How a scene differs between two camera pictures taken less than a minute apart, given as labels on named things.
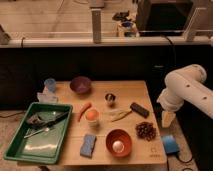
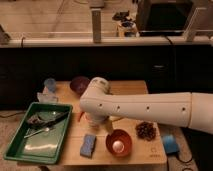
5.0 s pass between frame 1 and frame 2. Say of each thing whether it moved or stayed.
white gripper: moved
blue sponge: stayed
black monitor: stayed
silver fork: stayed
